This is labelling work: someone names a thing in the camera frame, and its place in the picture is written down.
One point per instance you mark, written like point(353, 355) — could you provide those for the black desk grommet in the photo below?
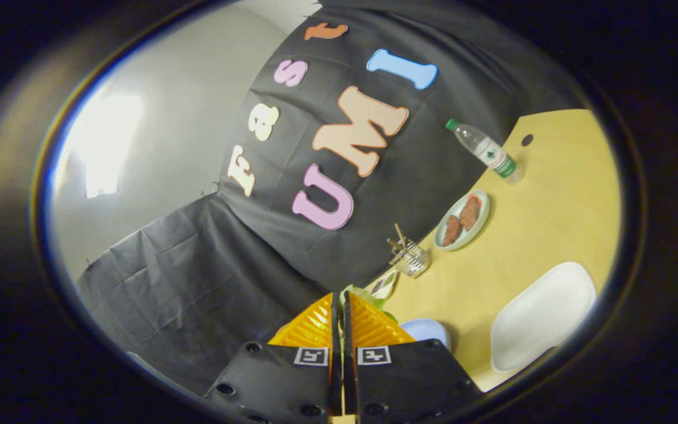
point(527, 140)

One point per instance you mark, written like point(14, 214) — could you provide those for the pale green plate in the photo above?
point(480, 227)

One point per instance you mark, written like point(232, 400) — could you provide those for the wooden spoon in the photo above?
point(401, 231)

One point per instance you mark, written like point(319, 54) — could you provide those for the wooden stick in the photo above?
point(399, 244)

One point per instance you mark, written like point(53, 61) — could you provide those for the blue round plate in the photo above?
point(427, 331)

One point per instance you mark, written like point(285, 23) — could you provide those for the clear utensil holder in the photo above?
point(414, 260)

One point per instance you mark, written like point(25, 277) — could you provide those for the white rectangular plate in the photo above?
point(542, 318)

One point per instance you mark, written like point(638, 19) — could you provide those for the white divided condiment dish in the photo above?
point(387, 284)

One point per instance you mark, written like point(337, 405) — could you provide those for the green lettuce leaf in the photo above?
point(371, 298)

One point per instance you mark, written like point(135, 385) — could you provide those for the clear water bottle green cap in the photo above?
point(486, 150)

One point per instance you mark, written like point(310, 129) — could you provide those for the brown meat patty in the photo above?
point(470, 213)
point(451, 231)

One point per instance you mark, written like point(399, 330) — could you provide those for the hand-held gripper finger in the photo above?
point(349, 383)
point(335, 383)

